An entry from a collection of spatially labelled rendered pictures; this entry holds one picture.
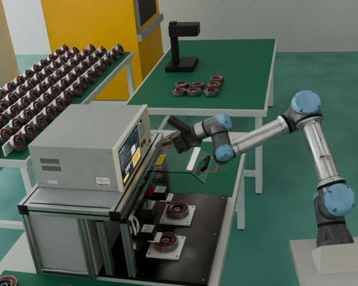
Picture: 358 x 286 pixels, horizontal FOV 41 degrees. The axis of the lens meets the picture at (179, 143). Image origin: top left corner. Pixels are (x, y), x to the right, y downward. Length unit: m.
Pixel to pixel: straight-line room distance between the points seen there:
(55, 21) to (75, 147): 4.02
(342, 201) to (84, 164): 1.03
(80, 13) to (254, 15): 2.62
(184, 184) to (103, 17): 3.31
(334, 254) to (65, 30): 4.49
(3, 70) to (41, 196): 4.02
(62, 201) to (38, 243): 0.25
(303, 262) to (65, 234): 1.01
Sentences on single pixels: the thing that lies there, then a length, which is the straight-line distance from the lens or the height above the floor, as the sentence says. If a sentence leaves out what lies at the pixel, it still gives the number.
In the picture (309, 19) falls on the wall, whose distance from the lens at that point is 7.17.
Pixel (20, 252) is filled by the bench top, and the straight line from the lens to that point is 2.44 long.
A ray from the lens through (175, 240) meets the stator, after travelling 2.18.
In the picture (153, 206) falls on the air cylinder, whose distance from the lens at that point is 2.41.
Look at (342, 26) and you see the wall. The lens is 7.22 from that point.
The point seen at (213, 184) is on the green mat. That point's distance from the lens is 2.67.
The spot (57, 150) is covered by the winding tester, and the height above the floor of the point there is 1.30.
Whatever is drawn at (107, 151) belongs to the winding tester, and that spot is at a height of 1.30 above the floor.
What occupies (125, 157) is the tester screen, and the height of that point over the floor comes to 1.24.
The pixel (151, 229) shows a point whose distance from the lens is 2.18.
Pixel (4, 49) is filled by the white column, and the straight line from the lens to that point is 6.06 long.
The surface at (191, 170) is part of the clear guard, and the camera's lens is 2.19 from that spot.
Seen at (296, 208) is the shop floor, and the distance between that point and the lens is 3.78.
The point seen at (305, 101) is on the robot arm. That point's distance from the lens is 2.08.
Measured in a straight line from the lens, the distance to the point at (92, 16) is 5.69.
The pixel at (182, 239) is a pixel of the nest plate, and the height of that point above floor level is 0.78.
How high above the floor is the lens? 2.19
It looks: 28 degrees down
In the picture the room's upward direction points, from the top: 5 degrees counter-clockwise
